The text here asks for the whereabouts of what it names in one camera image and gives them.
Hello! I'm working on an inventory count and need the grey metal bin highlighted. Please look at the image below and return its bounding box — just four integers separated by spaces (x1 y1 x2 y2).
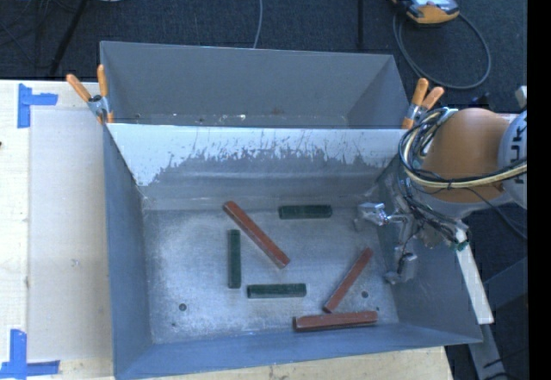
98 40 484 380

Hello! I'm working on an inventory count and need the dark green flat block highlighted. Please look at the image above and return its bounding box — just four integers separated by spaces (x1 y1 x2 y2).
277 204 333 221
226 228 242 290
246 283 307 299

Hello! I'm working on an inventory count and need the red-brown flat block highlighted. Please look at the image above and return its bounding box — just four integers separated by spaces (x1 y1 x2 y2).
292 310 379 333
322 246 375 314
222 200 291 270

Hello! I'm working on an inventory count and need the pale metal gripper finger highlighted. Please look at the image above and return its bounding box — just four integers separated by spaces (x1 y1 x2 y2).
383 252 419 285
353 202 389 232

